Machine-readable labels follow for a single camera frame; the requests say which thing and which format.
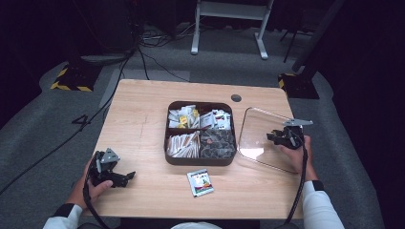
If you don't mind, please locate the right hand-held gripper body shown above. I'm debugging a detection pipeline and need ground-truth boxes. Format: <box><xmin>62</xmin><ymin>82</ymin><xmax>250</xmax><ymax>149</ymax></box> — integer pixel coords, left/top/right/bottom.
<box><xmin>272</xmin><ymin>118</ymin><xmax>314</xmax><ymax>151</ymax></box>

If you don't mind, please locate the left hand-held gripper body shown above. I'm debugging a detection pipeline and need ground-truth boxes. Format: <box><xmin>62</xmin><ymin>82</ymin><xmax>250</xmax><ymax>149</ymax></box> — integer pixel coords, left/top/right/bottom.
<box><xmin>87</xmin><ymin>147</ymin><xmax>126</xmax><ymax>188</ymax></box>

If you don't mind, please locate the clear plastic lid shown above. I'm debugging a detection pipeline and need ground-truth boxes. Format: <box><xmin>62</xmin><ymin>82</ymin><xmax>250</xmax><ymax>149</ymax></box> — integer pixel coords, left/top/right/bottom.
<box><xmin>237</xmin><ymin>107</ymin><xmax>308</xmax><ymax>175</ymax></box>

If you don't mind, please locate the dark brown divided box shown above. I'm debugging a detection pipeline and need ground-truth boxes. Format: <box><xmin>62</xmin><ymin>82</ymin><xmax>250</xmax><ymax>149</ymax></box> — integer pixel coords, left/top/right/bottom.
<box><xmin>163</xmin><ymin>100</ymin><xmax>238</xmax><ymax>167</ymax></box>

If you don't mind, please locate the person's right hand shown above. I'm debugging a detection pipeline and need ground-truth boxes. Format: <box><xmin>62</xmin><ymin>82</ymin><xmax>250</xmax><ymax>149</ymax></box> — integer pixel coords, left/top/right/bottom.
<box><xmin>279</xmin><ymin>135</ymin><xmax>319</xmax><ymax>183</ymax></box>

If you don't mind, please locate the person's left hand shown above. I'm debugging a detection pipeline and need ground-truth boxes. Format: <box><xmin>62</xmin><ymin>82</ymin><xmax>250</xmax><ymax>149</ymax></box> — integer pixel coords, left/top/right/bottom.
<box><xmin>74</xmin><ymin>158</ymin><xmax>115</xmax><ymax>210</ymax></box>

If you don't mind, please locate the yellow black striped base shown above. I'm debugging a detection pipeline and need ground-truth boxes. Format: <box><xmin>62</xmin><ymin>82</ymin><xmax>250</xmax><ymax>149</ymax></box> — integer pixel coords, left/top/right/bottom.
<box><xmin>277</xmin><ymin>72</ymin><xmax>321</xmax><ymax>100</ymax></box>
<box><xmin>50</xmin><ymin>64</ymin><xmax>103</xmax><ymax>94</ymax></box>

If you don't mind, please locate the pile of dark grey packets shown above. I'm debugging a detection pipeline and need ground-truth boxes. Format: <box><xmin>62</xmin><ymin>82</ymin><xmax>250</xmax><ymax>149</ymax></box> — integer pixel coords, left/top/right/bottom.
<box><xmin>200</xmin><ymin>128</ymin><xmax>237</xmax><ymax>159</ymax></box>

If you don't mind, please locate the pile of white printed sachets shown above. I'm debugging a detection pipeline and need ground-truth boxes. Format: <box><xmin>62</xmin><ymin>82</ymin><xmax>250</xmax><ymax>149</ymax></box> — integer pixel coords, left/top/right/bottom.
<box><xmin>200</xmin><ymin>109</ymin><xmax>232</xmax><ymax>131</ymax></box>

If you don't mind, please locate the pile of brown stick sachets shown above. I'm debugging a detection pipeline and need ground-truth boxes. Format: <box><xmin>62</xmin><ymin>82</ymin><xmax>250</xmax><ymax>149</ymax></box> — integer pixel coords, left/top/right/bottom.
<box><xmin>166</xmin><ymin>131</ymin><xmax>202</xmax><ymax>159</ymax></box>

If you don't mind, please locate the white printed sachet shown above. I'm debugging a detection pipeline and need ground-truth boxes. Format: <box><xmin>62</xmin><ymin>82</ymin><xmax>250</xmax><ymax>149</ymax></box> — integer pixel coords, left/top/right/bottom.
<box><xmin>186</xmin><ymin>168</ymin><xmax>215</xmax><ymax>198</ymax></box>

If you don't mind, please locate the pile of white yellow packets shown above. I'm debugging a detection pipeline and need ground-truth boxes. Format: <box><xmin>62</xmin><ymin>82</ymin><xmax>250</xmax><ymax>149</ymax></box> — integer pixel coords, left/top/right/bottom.
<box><xmin>167</xmin><ymin>104</ymin><xmax>201</xmax><ymax>130</ymax></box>

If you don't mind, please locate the black slanted pole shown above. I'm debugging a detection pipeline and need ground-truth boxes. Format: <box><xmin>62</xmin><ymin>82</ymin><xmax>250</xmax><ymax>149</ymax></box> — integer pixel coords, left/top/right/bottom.
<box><xmin>290</xmin><ymin>0</ymin><xmax>348</xmax><ymax>73</ymax></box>

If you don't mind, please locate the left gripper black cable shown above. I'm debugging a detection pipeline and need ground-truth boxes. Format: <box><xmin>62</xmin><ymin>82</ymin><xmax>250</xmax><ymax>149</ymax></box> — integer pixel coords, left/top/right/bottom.
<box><xmin>82</xmin><ymin>177</ymin><xmax>111</xmax><ymax>229</ymax></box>

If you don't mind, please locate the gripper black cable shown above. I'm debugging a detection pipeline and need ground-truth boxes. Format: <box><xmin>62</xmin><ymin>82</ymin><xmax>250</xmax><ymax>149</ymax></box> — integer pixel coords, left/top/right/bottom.
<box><xmin>82</xmin><ymin>177</ymin><xmax>111</xmax><ymax>229</ymax></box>
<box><xmin>274</xmin><ymin>136</ymin><xmax>309</xmax><ymax>229</ymax></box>

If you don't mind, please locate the long black floor cable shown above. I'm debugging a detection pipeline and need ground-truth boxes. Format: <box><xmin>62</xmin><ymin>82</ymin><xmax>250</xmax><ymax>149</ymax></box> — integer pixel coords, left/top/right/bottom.
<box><xmin>0</xmin><ymin>47</ymin><xmax>138</xmax><ymax>196</ymax></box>

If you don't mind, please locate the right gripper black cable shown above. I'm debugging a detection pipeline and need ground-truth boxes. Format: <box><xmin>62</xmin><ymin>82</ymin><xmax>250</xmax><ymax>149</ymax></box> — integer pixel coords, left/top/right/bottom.
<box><xmin>274</xmin><ymin>136</ymin><xmax>309</xmax><ymax>229</ymax></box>

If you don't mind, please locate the thin black floor cable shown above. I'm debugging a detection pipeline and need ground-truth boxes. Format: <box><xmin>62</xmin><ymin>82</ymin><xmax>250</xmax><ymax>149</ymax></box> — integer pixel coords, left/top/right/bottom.
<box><xmin>137</xmin><ymin>47</ymin><xmax>191</xmax><ymax>84</ymax></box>

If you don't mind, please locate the white metal stand frame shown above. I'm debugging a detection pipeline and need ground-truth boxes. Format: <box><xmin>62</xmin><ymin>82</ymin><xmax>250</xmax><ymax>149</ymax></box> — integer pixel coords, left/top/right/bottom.
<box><xmin>190</xmin><ymin>0</ymin><xmax>275</xmax><ymax>61</ymax></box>

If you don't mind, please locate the bundle of floor cables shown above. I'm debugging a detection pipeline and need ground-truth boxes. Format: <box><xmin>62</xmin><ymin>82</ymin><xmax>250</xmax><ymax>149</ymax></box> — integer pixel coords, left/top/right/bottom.
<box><xmin>139</xmin><ymin>22</ymin><xmax>196</xmax><ymax>50</ymax></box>

